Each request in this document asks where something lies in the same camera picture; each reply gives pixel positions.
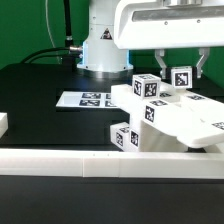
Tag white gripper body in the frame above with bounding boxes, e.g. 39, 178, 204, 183
114, 0, 224, 50

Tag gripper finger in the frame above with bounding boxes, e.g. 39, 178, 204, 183
154, 49, 167, 79
196, 47, 210, 79

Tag white chair back part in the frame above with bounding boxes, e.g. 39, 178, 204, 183
110, 81, 224, 149

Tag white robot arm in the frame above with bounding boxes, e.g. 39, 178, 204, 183
81, 0, 224, 74

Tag white tag sheet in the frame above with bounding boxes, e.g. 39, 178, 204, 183
56, 91, 115, 109

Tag black cable bundle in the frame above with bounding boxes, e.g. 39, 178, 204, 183
20, 0, 84, 65

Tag white thin cable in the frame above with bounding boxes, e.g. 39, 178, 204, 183
45, 0, 63, 65

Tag white U-shaped obstacle frame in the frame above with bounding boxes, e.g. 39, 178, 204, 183
0, 112, 224, 179

